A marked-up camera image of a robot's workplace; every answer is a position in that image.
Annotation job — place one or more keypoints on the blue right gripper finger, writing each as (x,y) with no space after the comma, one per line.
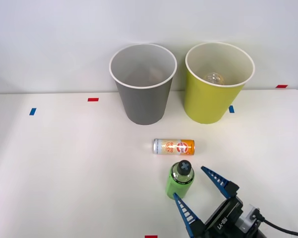
(188,217)
(219,182)

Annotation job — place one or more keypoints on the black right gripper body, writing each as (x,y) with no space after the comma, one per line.
(224,220)

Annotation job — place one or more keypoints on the green label bottle black cap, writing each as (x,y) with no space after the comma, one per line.
(177,187)

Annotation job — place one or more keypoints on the orange and white drink can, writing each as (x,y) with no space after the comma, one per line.
(173,147)

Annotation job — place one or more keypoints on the yellow-green plastic waste bin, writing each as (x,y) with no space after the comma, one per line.
(205,104)

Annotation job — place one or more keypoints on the grey plastic waste bin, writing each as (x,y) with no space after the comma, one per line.
(143,104)

